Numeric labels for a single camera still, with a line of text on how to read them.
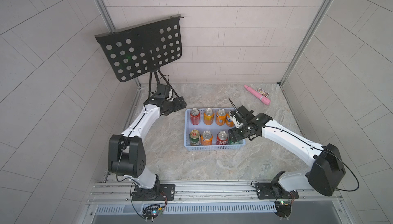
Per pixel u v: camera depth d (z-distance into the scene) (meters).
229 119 0.77
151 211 0.68
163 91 0.67
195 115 0.89
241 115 0.63
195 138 0.79
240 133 0.70
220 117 0.89
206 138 0.79
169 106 0.72
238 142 0.79
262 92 1.11
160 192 0.70
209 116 0.89
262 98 1.05
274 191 0.64
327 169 0.40
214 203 0.70
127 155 0.43
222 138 0.79
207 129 0.98
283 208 0.68
